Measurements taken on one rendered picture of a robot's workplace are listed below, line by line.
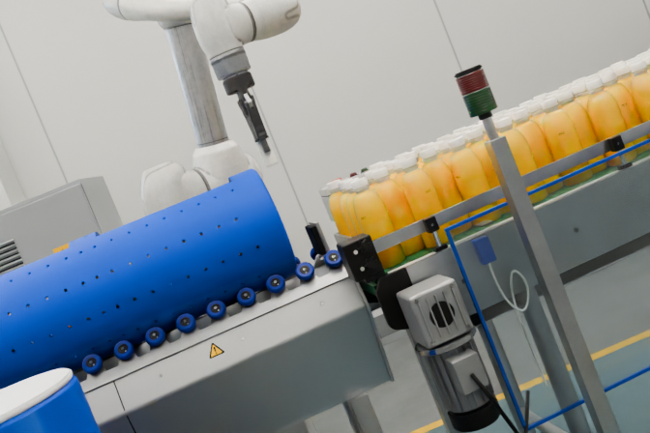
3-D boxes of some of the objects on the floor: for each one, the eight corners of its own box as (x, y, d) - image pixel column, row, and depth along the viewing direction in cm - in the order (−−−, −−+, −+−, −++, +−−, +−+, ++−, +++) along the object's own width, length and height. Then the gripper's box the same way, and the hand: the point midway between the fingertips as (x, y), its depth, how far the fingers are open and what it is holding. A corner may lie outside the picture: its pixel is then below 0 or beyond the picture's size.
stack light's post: (660, 596, 186) (483, 142, 179) (674, 588, 187) (498, 135, 180) (670, 605, 182) (489, 141, 175) (685, 596, 183) (506, 134, 176)
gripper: (251, 66, 198) (290, 158, 200) (247, 73, 211) (282, 160, 212) (222, 77, 197) (261, 170, 198) (220, 84, 209) (255, 172, 211)
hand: (267, 152), depth 205 cm, fingers closed
